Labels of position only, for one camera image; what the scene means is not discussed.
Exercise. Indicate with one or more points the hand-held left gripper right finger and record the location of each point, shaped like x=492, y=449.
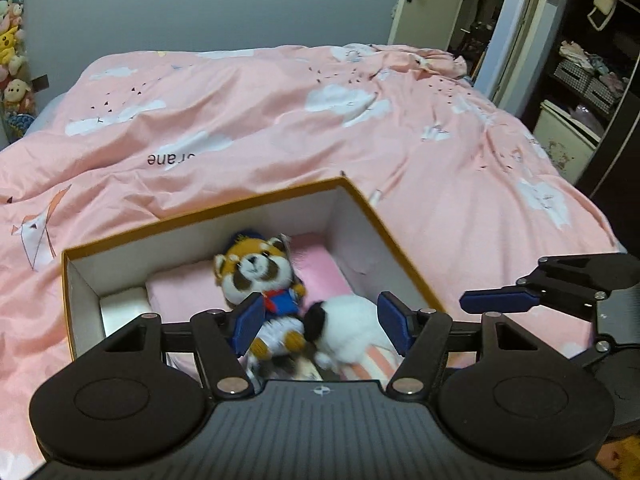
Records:
x=394, y=320

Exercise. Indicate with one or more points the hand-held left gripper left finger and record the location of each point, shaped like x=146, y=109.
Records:
x=248, y=322

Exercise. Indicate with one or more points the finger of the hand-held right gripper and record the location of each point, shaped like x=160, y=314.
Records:
x=500, y=300
x=600, y=350

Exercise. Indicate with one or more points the white and black plush toy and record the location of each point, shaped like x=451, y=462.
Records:
x=350, y=325

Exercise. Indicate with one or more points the red panda plush toy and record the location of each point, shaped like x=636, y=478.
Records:
x=255, y=270

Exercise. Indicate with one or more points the orange cardboard box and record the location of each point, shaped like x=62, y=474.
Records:
x=360, y=240

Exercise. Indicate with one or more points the light pink pouch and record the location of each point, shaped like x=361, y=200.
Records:
x=320, y=265

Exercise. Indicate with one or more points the white floral storage box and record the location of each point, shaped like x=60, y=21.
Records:
x=560, y=145

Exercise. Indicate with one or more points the dark wooden shelf unit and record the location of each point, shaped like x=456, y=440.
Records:
x=625, y=125

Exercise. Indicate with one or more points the pink printed blanket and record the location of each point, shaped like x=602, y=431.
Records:
x=250, y=125

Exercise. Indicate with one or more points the woven storage basket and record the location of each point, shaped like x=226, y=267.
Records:
x=602, y=95
x=575, y=75

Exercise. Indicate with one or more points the white door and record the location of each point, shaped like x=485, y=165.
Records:
x=435, y=15

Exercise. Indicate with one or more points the white hanging bag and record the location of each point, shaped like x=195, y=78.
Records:
x=602, y=7

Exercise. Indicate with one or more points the pile of plush toys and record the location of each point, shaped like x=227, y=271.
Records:
x=15, y=95

